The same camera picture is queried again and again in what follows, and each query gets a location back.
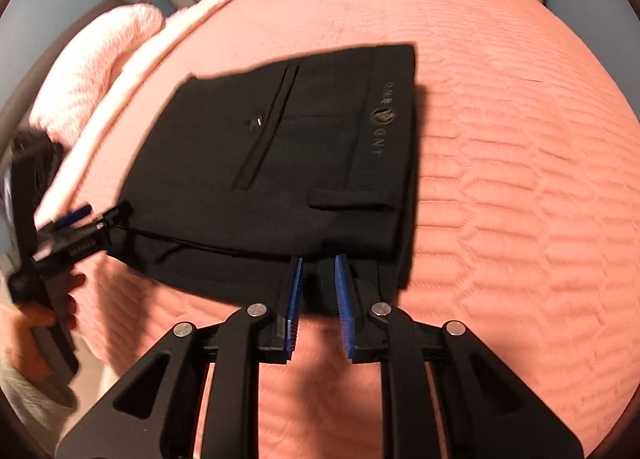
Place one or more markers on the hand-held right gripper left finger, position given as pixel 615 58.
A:
pixel 295 319

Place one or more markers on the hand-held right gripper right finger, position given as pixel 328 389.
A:
pixel 346 319

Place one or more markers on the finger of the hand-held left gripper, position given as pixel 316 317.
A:
pixel 75 215
pixel 114 216

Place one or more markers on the black pants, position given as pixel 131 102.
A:
pixel 300 164

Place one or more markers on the person's left hand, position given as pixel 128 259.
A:
pixel 25 354

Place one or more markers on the pink floral pillow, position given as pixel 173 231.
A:
pixel 95 69

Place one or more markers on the pale pink blanket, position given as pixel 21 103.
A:
pixel 150 54

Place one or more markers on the pink quilted bed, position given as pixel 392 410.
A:
pixel 500 189

